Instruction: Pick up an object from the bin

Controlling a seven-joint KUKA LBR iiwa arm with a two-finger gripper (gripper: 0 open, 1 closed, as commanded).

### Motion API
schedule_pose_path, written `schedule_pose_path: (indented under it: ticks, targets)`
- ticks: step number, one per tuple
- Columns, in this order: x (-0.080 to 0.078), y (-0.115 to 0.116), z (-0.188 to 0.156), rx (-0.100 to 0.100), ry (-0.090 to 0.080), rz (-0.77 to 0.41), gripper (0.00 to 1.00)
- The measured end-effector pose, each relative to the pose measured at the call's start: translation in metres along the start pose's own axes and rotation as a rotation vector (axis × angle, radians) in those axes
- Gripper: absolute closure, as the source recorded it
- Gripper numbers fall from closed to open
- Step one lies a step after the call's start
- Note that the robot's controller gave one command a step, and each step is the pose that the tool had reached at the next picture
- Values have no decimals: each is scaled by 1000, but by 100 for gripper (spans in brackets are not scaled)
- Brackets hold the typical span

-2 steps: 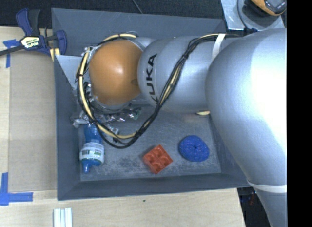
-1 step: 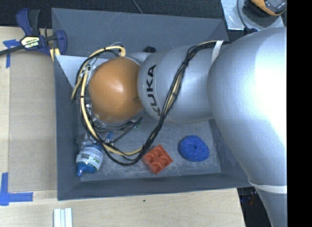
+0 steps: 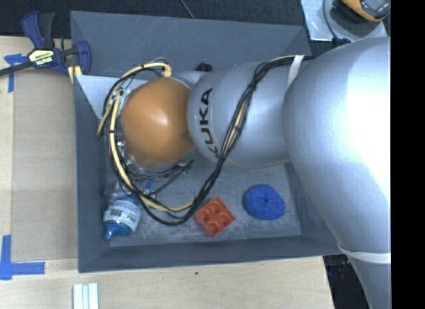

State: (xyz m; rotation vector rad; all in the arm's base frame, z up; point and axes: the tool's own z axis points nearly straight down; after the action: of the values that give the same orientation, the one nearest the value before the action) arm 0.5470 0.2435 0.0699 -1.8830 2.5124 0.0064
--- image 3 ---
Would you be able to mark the red toy brick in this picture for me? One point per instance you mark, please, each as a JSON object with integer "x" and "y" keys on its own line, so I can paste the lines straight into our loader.
{"x": 215, "y": 216}

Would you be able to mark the brown cardboard board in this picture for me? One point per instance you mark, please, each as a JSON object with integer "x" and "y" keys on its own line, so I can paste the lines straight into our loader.
{"x": 43, "y": 168}

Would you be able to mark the grey metal bin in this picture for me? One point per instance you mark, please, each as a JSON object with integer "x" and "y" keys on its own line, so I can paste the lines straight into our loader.
{"x": 139, "y": 38}

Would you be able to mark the blue round sponge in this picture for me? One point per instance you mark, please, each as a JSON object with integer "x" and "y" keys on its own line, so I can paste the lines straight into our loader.
{"x": 264, "y": 202}

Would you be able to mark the clear plastic bottle blue cap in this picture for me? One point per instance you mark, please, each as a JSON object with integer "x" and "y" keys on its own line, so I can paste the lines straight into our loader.
{"x": 122, "y": 214}

